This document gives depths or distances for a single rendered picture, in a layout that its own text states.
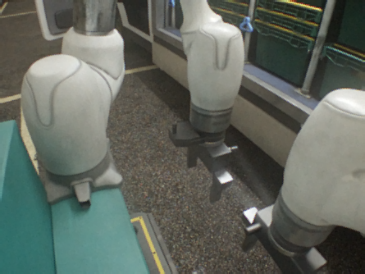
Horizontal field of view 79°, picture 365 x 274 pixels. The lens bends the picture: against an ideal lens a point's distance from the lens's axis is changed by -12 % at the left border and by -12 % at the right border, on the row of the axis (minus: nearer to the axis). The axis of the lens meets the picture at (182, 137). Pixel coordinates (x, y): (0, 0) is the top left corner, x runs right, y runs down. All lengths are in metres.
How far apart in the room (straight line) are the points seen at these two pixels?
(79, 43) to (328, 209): 0.56
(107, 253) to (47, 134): 0.24
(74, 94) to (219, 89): 0.26
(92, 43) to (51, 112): 0.21
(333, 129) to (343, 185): 0.06
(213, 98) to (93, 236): 0.35
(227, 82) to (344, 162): 0.26
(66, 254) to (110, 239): 0.08
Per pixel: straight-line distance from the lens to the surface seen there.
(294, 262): 0.42
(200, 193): 1.51
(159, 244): 0.95
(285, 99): 1.20
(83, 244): 0.51
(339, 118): 0.26
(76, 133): 0.49
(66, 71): 0.47
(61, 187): 0.59
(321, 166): 0.27
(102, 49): 0.61
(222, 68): 0.44
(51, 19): 3.01
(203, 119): 0.50
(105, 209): 0.55
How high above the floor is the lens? 1.15
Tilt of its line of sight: 37 degrees down
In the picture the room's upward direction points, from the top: 3 degrees clockwise
